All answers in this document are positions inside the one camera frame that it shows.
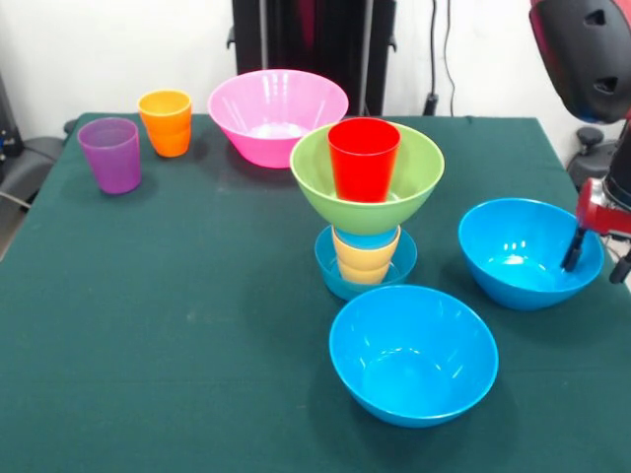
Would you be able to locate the blue cup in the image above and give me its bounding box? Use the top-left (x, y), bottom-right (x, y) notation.
top-left (335, 225), bottom-right (401, 250)

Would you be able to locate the yellow cup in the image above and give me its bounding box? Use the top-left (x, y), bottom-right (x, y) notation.
top-left (332, 226), bottom-right (403, 286)

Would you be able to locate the black wall cable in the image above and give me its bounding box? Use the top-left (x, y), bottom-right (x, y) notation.
top-left (423, 0), bottom-right (474, 119)

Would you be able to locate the black chair base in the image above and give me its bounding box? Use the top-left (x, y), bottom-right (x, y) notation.
top-left (566, 126), bottom-right (622, 198)

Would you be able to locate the green bowl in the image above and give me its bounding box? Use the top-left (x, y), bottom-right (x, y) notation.
top-left (289, 122), bottom-right (446, 237)

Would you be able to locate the red cup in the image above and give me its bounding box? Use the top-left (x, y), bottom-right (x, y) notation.
top-left (327, 117), bottom-right (401, 204)

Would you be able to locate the pink bowl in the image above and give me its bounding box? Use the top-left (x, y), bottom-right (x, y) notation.
top-left (206, 68), bottom-right (350, 169)

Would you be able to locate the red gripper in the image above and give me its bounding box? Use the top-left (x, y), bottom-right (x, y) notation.
top-left (561, 177), bottom-right (631, 285)

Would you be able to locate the small blue bowl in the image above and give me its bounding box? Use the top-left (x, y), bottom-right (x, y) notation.
top-left (314, 224), bottom-right (418, 302)

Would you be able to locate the dark green tablecloth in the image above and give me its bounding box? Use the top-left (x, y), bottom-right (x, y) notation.
top-left (0, 111), bottom-right (631, 473)

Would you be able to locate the purple cup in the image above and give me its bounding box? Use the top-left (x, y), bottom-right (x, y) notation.
top-left (77, 116), bottom-right (143, 195)

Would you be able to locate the large blue bowl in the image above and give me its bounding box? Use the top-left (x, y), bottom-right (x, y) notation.
top-left (457, 197), bottom-right (605, 310)
top-left (328, 284), bottom-right (500, 429)

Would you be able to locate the orange cup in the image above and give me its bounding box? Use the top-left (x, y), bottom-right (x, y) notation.
top-left (136, 89), bottom-right (193, 159)

